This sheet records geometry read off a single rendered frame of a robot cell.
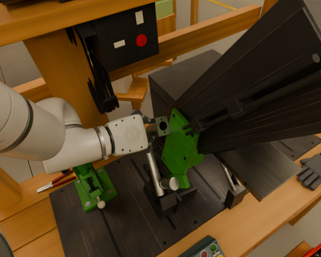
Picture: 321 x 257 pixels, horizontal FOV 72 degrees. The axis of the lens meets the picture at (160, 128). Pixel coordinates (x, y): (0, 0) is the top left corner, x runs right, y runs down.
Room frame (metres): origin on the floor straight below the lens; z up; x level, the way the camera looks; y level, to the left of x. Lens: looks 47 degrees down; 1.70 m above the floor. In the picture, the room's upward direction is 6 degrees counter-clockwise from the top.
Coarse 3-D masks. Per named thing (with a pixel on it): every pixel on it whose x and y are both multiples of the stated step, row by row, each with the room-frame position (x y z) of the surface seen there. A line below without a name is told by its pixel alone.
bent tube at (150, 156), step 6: (156, 120) 0.45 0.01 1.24; (162, 120) 0.46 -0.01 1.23; (150, 126) 0.48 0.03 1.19; (156, 126) 0.44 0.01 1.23; (162, 126) 0.47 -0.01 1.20; (168, 126) 0.45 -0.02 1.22; (150, 132) 0.47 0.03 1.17; (162, 132) 0.43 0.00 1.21; (168, 132) 0.43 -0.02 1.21; (150, 150) 0.46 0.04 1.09; (150, 156) 0.45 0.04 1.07; (150, 162) 0.43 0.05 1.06; (150, 168) 0.42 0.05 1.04; (156, 168) 0.42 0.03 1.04; (156, 174) 0.40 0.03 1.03; (156, 180) 0.38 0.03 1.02; (156, 186) 0.37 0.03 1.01; (156, 192) 0.36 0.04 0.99; (162, 192) 0.35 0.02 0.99
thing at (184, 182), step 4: (168, 176) 0.38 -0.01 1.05; (172, 176) 0.36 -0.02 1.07; (176, 176) 0.35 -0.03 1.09; (180, 176) 0.34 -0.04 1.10; (184, 176) 0.34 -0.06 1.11; (180, 180) 0.33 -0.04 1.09; (184, 180) 0.33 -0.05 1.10; (180, 184) 0.33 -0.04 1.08; (184, 184) 0.32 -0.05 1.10; (188, 184) 0.32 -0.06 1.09; (180, 188) 0.32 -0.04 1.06; (184, 188) 0.31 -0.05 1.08
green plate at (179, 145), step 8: (176, 112) 0.44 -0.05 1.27; (176, 120) 0.43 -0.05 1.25; (184, 120) 0.41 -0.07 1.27; (176, 128) 0.42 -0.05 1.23; (192, 128) 0.38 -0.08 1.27; (168, 136) 0.44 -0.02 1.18; (176, 136) 0.41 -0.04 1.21; (184, 136) 0.39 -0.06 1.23; (192, 136) 0.37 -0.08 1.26; (168, 144) 0.43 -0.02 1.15; (176, 144) 0.40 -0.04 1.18; (184, 144) 0.38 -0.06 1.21; (192, 144) 0.36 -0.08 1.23; (168, 152) 0.42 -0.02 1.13; (176, 152) 0.39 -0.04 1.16; (184, 152) 0.37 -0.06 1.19; (192, 152) 0.35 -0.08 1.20; (168, 160) 0.41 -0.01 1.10; (176, 160) 0.38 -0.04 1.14; (184, 160) 0.36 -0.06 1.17; (192, 160) 0.37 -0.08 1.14; (200, 160) 0.38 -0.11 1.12; (176, 168) 0.37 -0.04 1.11; (184, 168) 0.34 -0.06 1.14
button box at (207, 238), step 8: (200, 240) 0.21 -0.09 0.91; (208, 240) 0.20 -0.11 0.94; (216, 240) 0.20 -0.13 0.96; (192, 248) 0.19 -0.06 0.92; (200, 248) 0.18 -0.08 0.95; (208, 248) 0.18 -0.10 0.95; (184, 256) 0.17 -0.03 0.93; (192, 256) 0.16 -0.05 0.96; (200, 256) 0.16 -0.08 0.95; (208, 256) 0.16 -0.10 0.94; (216, 256) 0.16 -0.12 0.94; (224, 256) 0.16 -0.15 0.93
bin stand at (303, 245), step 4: (300, 244) 0.19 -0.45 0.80; (304, 244) 0.19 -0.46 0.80; (308, 244) 0.19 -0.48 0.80; (296, 248) 0.18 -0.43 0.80; (300, 248) 0.18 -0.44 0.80; (304, 248) 0.18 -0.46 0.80; (308, 248) 0.18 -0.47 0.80; (292, 252) 0.17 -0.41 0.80; (296, 252) 0.17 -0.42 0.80; (300, 252) 0.17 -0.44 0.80; (304, 252) 0.17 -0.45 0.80; (284, 256) 0.17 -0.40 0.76; (288, 256) 0.16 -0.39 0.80; (292, 256) 0.16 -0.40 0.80; (296, 256) 0.16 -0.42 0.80; (300, 256) 0.16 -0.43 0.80
